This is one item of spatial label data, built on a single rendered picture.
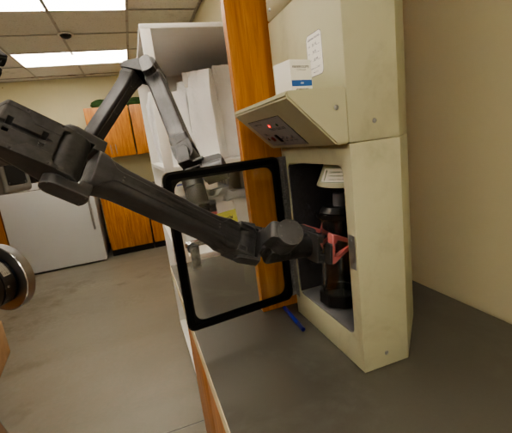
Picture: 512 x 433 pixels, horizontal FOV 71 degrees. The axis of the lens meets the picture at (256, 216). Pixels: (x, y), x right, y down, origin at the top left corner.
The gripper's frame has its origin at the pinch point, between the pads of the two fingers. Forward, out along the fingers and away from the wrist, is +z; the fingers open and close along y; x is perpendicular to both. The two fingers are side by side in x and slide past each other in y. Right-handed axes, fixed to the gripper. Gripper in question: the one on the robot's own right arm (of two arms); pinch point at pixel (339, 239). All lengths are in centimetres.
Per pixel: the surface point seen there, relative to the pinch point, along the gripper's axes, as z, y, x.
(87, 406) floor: -77, 149, 125
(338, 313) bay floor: -3.1, -3.7, 16.7
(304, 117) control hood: -17.2, -14.3, -27.2
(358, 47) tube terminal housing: -7.1, -15.9, -38.6
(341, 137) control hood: -10.5, -15.7, -23.6
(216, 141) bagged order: 3, 111, -27
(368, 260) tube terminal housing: -4.4, -16.1, 0.2
